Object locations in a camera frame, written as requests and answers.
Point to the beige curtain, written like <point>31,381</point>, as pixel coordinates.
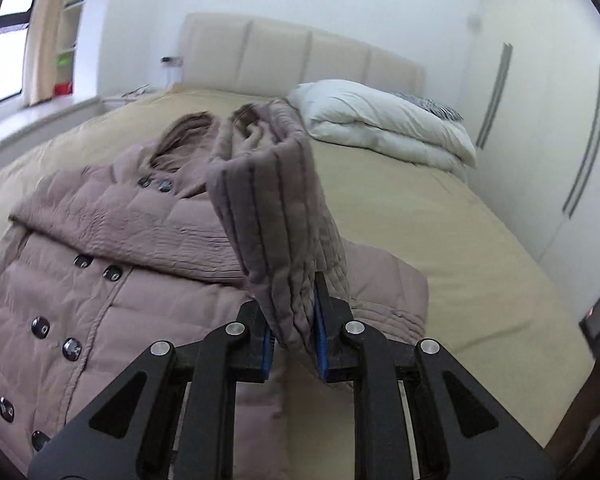
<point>42,45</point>

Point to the black framed window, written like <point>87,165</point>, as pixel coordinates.
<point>7,55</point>

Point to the mauve quilted down jacket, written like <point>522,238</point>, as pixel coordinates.
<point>130,240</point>

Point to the white nightstand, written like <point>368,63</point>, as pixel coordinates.
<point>125,99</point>

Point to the wall socket with plug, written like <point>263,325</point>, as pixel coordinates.
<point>172,61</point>

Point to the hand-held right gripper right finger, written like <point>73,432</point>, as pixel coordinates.
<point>322,356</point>

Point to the white wardrobe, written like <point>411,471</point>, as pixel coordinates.
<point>540,110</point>

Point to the white wall shelf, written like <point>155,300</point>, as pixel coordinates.
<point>75,20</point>

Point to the green translucent container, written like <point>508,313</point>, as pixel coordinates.
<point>64,60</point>

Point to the zebra print pillow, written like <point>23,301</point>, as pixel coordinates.
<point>437,109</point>

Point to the white bay window bench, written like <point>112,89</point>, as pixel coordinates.
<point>35,120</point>

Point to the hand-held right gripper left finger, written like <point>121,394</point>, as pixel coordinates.
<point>266,356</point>

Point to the cream padded headboard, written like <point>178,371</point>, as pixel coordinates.
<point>280,55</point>

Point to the white folded duvet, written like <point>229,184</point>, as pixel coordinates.
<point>380,125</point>

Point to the red box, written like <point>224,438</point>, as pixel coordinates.
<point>63,88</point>

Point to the bed with beige sheet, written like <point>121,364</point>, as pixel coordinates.
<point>430,220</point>

